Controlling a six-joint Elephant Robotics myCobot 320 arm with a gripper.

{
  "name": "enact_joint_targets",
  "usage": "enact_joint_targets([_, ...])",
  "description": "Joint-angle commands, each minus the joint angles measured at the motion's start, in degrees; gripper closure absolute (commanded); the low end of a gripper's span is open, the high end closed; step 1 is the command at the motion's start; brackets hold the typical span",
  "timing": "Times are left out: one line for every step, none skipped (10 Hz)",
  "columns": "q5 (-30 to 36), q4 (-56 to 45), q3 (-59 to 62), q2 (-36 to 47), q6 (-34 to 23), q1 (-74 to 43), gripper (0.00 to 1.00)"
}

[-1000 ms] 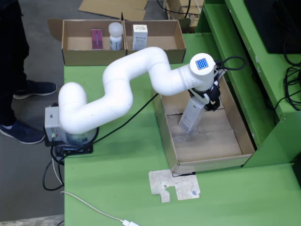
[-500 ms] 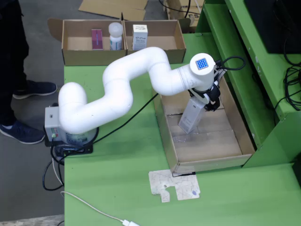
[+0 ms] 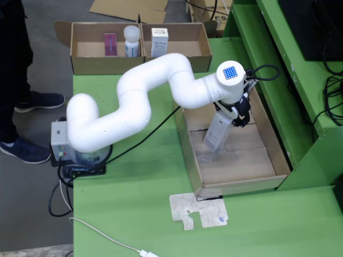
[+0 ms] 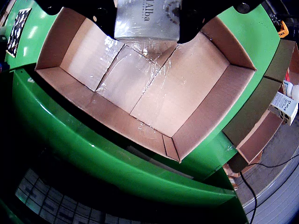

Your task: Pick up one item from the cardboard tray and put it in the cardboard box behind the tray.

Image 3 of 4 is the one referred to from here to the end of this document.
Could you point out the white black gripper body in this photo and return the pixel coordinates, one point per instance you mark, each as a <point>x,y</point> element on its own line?
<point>230,111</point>

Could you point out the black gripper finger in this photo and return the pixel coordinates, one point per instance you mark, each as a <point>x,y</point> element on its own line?
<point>243,117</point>
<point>218,106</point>

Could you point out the white d'Alba carton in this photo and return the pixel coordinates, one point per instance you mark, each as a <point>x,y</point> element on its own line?
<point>215,134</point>

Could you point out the grey robot base box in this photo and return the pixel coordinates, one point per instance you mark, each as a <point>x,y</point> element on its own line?
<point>57,136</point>

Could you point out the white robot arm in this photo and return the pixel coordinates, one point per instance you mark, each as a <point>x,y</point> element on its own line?
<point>134,93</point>

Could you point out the shallow cardboard tray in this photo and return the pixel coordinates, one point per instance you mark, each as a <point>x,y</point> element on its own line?
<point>235,166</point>

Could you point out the printed brown cardboard box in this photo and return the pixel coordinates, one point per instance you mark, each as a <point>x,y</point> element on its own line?
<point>203,16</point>

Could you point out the pink slim box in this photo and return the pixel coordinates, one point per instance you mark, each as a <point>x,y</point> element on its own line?
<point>110,44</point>

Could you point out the flat cardboard sheet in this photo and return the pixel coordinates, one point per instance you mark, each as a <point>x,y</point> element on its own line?
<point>128,8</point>

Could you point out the divided cardboard box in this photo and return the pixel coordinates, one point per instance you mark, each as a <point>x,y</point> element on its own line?
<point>88,64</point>

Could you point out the green metal rack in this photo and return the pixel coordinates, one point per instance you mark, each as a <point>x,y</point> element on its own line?
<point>300,150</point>

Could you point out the white printed small carton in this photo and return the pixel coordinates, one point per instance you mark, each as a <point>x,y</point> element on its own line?
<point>159,40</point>

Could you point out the white scribbled paper patch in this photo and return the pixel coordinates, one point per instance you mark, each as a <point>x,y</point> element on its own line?
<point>206,211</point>

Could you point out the black monitor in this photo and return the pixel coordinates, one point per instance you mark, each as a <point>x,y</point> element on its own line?
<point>308,26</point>

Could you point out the white plastic bottle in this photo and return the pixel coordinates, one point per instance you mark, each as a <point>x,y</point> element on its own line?
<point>131,33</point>

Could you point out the dark blue sneaker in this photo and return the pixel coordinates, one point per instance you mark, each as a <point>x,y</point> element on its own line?
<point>24,151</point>
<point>43,101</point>

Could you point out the black trouser leg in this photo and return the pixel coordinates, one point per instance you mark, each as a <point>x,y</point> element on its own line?
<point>13,53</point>
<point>6,123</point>

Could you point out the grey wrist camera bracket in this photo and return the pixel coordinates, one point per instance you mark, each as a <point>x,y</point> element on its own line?
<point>250,84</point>

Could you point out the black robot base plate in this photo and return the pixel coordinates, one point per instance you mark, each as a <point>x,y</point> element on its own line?
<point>93,170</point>

